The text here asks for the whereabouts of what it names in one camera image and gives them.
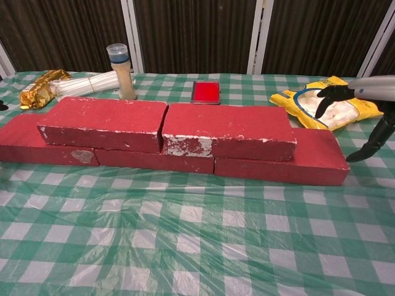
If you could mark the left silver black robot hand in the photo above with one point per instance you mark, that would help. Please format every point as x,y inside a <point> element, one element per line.
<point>3,106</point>

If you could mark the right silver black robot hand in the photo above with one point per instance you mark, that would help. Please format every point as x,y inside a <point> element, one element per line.
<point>373,89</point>

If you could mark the red foam brick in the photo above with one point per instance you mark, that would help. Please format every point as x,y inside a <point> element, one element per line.
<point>318,154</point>
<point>154,161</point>
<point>105,117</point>

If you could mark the red brick white chipped edge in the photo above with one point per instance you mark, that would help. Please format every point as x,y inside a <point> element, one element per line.
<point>228,123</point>

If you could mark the gold foil package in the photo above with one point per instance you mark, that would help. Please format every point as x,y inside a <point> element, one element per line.
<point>35,92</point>

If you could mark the red brick grey patch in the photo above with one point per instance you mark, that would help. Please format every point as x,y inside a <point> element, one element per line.
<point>24,145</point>

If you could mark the bundle of white straws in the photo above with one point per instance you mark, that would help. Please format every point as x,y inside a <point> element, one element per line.
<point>83,84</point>

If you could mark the yellow bag white cubes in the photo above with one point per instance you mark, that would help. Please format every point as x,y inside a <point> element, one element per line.
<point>281,99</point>

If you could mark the clear bottle blue cap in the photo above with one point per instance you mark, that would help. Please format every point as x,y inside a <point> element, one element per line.
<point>126,83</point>

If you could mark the green white checkered tablecloth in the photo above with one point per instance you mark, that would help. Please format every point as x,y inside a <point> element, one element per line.
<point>247,89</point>

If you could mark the red ink pad case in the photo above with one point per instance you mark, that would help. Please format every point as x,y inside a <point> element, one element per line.
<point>206,92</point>

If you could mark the dark brown pleated curtain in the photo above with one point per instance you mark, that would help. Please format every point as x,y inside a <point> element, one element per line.
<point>197,34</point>

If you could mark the clear plastic sheet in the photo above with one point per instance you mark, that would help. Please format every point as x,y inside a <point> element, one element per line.
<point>172,234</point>

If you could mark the white metal frame post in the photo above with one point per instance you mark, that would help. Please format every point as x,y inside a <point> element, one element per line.
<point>260,37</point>
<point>376,46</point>
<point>5,64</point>
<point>132,37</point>

